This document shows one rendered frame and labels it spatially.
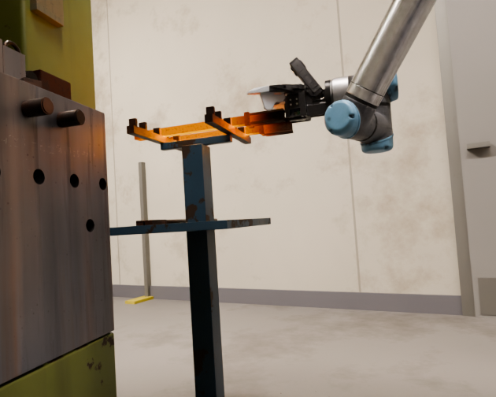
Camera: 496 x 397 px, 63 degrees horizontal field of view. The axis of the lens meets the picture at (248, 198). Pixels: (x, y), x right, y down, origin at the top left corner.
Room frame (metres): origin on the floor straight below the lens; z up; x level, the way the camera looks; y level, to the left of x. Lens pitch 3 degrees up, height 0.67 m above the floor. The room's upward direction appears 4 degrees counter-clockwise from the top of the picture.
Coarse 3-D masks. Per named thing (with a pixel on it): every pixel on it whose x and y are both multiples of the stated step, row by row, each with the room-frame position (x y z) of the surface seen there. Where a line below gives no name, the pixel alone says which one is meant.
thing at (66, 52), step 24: (0, 0) 0.91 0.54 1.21; (24, 0) 0.90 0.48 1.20; (72, 0) 1.06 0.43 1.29; (0, 24) 0.91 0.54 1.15; (24, 24) 0.90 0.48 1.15; (48, 24) 0.97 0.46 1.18; (72, 24) 1.06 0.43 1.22; (24, 48) 0.90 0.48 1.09; (48, 48) 0.96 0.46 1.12; (72, 48) 1.05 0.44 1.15; (48, 72) 0.96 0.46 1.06; (72, 72) 1.05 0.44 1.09; (72, 96) 1.04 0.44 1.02
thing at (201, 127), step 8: (248, 112) 1.05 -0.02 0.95; (256, 112) 1.05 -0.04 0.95; (264, 112) 1.04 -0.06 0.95; (272, 112) 1.04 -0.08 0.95; (280, 112) 1.04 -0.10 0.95; (232, 120) 1.07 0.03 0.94; (240, 120) 1.07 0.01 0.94; (248, 120) 1.05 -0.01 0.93; (256, 120) 1.06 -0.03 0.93; (264, 120) 1.05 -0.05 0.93; (272, 120) 1.04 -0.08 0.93; (280, 120) 1.03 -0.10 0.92; (168, 128) 1.13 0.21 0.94; (176, 128) 1.13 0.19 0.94; (184, 128) 1.12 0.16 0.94; (192, 128) 1.11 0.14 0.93; (200, 128) 1.10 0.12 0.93; (208, 128) 1.10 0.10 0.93; (168, 136) 1.16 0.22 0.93
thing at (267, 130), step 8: (288, 120) 1.16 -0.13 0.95; (248, 128) 1.19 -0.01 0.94; (256, 128) 1.18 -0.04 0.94; (264, 128) 1.17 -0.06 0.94; (272, 128) 1.17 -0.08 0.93; (280, 128) 1.16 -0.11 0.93; (288, 128) 1.16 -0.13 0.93; (184, 136) 1.25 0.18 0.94; (192, 136) 1.24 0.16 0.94; (200, 136) 1.24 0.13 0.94; (208, 136) 1.23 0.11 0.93
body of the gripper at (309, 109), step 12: (300, 84) 0.99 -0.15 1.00; (324, 84) 0.98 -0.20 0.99; (288, 96) 1.01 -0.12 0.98; (300, 96) 0.99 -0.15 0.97; (312, 96) 1.00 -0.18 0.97; (324, 96) 0.99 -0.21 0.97; (288, 108) 1.00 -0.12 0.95; (300, 108) 0.99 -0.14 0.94; (312, 108) 1.00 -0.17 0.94; (324, 108) 0.99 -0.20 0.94; (300, 120) 1.05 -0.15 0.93
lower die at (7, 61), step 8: (0, 40) 0.66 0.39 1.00; (0, 48) 0.66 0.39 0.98; (8, 48) 0.68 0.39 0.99; (0, 56) 0.66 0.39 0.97; (8, 56) 0.68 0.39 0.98; (16, 56) 0.69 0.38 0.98; (24, 56) 0.71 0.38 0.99; (0, 64) 0.66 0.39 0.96; (8, 64) 0.67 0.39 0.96; (16, 64) 0.69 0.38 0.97; (24, 64) 0.71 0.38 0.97; (8, 72) 0.67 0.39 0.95; (16, 72) 0.69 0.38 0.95; (24, 72) 0.71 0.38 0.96
